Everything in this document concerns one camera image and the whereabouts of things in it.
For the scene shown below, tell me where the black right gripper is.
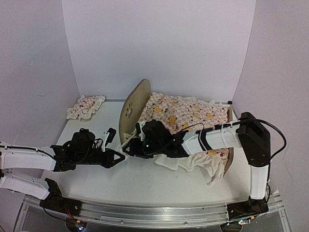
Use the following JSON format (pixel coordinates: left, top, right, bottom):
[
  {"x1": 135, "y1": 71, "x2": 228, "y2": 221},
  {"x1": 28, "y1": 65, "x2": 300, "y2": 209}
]
[{"x1": 123, "y1": 138, "x2": 164, "y2": 160}]

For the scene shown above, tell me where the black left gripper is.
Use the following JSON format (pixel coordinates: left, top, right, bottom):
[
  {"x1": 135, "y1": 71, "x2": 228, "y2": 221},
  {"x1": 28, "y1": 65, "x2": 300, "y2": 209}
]
[{"x1": 75, "y1": 148, "x2": 125, "y2": 169}]

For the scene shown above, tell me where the duck print bed cushion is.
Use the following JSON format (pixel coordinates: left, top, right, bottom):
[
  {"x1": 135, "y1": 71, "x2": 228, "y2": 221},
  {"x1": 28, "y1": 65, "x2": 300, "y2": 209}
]
[{"x1": 139, "y1": 92, "x2": 229, "y2": 187}]

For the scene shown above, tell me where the wooden pet bed frame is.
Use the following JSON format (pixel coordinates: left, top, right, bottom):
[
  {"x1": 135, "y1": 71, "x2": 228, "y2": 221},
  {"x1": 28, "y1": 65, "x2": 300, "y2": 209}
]
[{"x1": 119, "y1": 79, "x2": 234, "y2": 175}]

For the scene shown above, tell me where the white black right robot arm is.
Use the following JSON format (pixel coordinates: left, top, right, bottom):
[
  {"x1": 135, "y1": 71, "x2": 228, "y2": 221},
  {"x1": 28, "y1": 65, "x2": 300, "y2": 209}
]
[{"x1": 122, "y1": 112, "x2": 287, "y2": 221}]

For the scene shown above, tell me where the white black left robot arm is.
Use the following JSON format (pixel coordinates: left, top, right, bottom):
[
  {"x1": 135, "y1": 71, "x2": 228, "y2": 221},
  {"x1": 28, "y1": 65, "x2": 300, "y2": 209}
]
[{"x1": 0, "y1": 128, "x2": 126, "y2": 216}]

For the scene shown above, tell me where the small duck print pillow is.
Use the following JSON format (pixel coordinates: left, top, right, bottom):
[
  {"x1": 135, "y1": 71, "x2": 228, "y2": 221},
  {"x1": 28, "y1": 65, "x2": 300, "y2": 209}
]
[{"x1": 66, "y1": 95, "x2": 105, "y2": 120}]

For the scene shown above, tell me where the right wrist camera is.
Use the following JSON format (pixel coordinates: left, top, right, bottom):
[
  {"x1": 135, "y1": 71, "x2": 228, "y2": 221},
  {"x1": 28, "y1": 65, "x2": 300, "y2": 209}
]
[{"x1": 135, "y1": 121, "x2": 146, "y2": 141}]

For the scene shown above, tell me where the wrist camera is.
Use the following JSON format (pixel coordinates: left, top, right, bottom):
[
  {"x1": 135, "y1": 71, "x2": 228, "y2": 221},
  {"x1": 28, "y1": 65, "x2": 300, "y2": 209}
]
[
  {"x1": 135, "y1": 121, "x2": 146, "y2": 141},
  {"x1": 101, "y1": 128, "x2": 116, "y2": 152}
]

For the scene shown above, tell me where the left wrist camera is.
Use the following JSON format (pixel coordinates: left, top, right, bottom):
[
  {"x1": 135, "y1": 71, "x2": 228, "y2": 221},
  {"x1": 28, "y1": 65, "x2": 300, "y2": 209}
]
[{"x1": 101, "y1": 128, "x2": 116, "y2": 152}]

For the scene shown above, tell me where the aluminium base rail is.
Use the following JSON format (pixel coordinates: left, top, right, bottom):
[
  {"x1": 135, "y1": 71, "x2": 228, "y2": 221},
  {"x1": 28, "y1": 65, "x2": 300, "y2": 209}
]
[{"x1": 14, "y1": 192, "x2": 291, "y2": 232}]

